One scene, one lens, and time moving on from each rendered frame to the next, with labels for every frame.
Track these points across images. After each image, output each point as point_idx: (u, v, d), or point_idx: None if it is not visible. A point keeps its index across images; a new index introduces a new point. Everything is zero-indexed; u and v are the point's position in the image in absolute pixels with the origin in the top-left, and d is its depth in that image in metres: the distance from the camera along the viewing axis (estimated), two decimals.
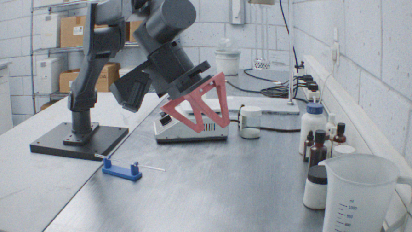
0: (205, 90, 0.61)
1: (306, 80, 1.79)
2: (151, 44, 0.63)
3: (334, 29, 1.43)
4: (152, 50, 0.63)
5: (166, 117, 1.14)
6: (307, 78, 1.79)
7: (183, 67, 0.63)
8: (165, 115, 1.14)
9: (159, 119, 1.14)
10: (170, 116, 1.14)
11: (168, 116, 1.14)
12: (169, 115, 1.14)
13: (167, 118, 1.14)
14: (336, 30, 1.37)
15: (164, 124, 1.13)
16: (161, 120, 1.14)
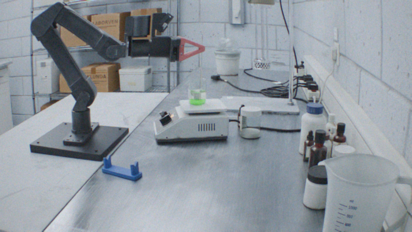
0: None
1: (306, 80, 1.79)
2: (145, 43, 1.07)
3: (334, 29, 1.43)
4: (148, 44, 1.07)
5: (166, 117, 1.14)
6: (307, 78, 1.79)
7: None
8: (165, 115, 1.14)
9: (159, 119, 1.14)
10: (170, 116, 1.14)
11: (168, 116, 1.14)
12: (169, 115, 1.14)
13: (167, 118, 1.14)
14: (336, 30, 1.37)
15: (164, 124, 1.13)
16: (161, 120, 1.14)
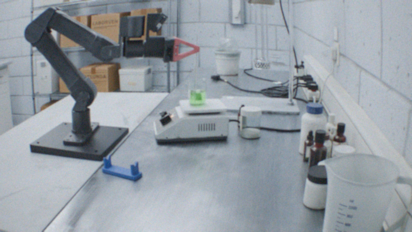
0: None
1: (306, 80, 1.79)
2: (139, 44, 1.06)
3: (334, 29, 1.43)
4: (142, 45, 1.06)
5: (166, 117, 1.14)
6: (307, 78, 1.79)
7: None
8: (165, 115, 1.14)
9: (159, 119, 1.14)
10: (170, 116, 1.14)
11: (168, 116, 1.14)
12: (169, 115, 1.14)
13: (167, 118, 1.14)
14: (336, 30, 1.37)
15: (164, 124, 1.13)
16: (161, 120, 1.14)
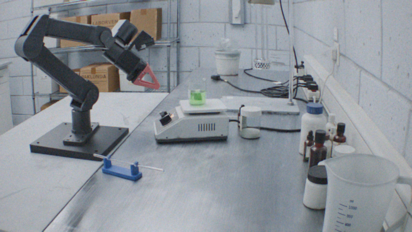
0: None
1: (306, 80, 1.79)
2: (121, 48, 1.14)
3: (334, 29, 1.43)
4: (123, 50, 1.14)
5: (166, 117, 1.14)
6: (307, 78, 1.79)
7: None
8: (165, 115, 1.14)
9: (159, 119, 1.14)
10: (170, 116, 1.14)
11: (168, 116, 1.14)
12: (169, 115, 1.14)
13: (167, 118, 1.14)
14: (336, 30, 1.37)
15: (164, 124, 1.13)
16: (161, 120, 1.14)
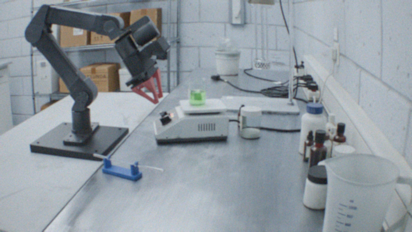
0: (151, 77, 1.13)
1: (306, 80, 1.79)
2: (131, 48, 1.05)
3: (334, 29, 1.43)
4: (132, 52, 1.05)
5: (165, 118, 1.14)
6: (307, 78, 1.79)
7: None
8: (165, 116, 1.14)
9: (159, 118, 1.15)
10: (169, 117, 1.14)
11: (168, 117, 1.13)
12: (168, 116, 1.14)
13: (166, 119, 1.14)
14: (336, 30, 1.37)
15: (163, 125, 1.14)
16: (160, 120, 1.14)
